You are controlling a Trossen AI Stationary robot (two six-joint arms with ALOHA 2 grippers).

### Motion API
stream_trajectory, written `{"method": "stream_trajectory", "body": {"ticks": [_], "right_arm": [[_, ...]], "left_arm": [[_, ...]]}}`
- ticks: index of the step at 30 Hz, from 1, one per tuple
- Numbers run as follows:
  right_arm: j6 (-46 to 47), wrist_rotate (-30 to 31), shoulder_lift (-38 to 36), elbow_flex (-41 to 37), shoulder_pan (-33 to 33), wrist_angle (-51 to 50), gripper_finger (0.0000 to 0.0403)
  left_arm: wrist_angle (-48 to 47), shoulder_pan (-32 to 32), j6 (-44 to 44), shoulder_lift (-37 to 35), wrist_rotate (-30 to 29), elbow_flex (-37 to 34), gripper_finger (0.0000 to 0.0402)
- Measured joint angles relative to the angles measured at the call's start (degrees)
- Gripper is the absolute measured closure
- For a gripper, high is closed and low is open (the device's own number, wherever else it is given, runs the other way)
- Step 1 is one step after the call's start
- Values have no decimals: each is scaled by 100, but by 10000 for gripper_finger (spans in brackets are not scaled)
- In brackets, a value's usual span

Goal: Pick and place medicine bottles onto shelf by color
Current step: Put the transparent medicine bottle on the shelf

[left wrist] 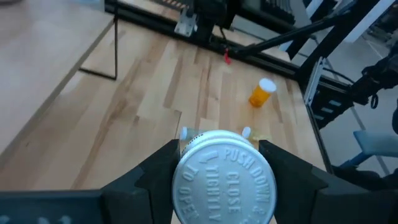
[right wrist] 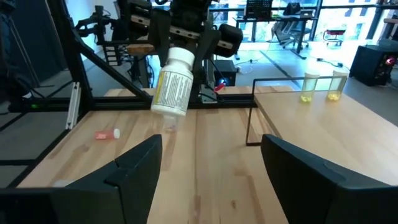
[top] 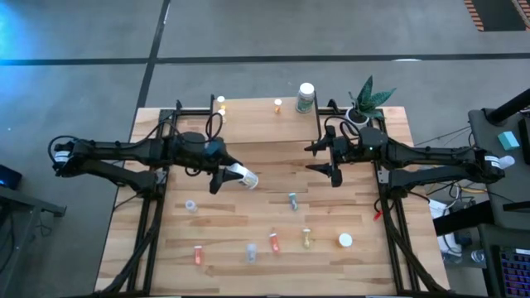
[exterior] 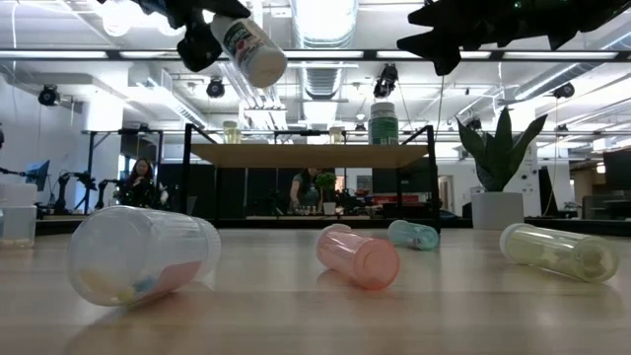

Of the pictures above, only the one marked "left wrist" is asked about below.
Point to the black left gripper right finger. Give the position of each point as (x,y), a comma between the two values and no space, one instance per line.
(295,196)

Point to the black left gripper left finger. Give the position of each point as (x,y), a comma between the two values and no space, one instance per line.
(146,196)

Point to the medium white-capped labelled bottle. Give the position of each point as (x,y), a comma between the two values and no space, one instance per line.
(224,186)

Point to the teal vial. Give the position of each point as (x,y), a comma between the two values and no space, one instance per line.
(183,133)

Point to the yellow vial with white cap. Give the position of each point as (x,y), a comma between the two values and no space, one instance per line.
(246,132)

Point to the orange bottle wide white cap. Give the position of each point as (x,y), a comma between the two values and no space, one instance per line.
(258,96)

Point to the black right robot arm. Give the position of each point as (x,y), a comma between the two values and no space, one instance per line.
(211,18)

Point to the background black robot arm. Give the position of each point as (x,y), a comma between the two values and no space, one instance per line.
(379,77)

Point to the wooden shelf with black legs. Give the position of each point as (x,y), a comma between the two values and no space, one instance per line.
(46,62)

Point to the light blue chair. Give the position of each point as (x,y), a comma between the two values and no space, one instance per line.
(373,143)

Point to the red clip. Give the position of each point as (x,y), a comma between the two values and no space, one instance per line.
(227,58)

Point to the white column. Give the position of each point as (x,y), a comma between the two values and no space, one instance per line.
(367,21)

